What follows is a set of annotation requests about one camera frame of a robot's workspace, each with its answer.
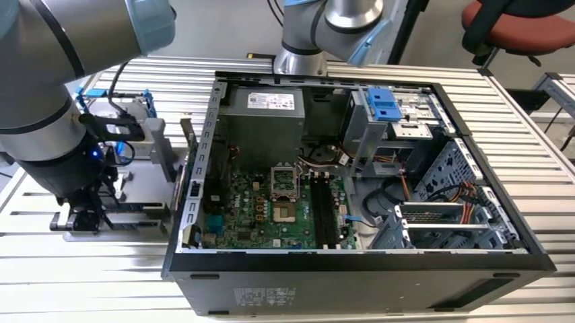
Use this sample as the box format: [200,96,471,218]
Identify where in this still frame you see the black RAM slot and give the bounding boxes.
[323,173,336,248]
[328,173,343,248]
[316,173,331,248]
[309,173,324,248]

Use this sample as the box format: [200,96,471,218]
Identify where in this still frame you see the grey parts rack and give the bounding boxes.
[61,117,190,243]

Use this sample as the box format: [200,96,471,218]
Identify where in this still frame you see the silver hard disk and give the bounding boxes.
[86,99,149,159]

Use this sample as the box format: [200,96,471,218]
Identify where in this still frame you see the green motherboard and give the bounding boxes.
[201,157,360,252]

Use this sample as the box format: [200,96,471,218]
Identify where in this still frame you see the grey power supply unit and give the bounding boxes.
[218,85,307,166]

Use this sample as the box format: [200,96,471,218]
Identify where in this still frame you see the metal socket cover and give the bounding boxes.
[269,163,300,200]

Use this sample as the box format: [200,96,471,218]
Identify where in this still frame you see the CPU socket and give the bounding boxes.
[271,201,301,225]

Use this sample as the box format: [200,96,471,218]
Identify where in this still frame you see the white power supply label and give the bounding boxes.
[247,93,296,110]

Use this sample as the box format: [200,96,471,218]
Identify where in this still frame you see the white case label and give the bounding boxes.
[232,285,297,309]

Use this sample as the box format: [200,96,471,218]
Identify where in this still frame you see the silver optical drive cage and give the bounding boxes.
[344,85,451,171]

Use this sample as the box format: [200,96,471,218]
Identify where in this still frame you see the black open PC case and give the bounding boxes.
[161,69,557,317]

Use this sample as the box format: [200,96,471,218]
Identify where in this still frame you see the blue drive bay latch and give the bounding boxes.
[365,87,403,123]

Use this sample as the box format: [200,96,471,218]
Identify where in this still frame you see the silver hard disk cage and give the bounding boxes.
[371,188,523,252]

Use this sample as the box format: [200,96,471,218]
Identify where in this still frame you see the red office chair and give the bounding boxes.
[460,0,575,67]

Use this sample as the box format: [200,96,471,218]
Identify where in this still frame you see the metal slat side table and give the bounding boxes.
[529,71,575,145]

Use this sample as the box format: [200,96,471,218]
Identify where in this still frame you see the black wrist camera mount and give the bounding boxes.
[78,113,145,143]

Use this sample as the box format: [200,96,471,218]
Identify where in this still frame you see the black camera cable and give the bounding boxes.
[106,60,136,118]

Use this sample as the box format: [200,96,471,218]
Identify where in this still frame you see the power supply wire bundle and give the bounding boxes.
[297,144,352,170]

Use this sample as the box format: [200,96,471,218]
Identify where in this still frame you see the thick black cable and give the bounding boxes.
[361,181,405,233]

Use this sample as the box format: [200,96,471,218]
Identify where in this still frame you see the orange red power wires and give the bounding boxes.
[375,151,401,165]

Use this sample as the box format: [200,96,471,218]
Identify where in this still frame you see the thin orange cable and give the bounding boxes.
[397,168,411,203]

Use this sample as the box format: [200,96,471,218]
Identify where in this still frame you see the black frame post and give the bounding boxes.
[389,0,428,65]

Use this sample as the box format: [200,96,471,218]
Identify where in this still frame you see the orange yellow disk wires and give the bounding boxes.
[456,181,483,227]

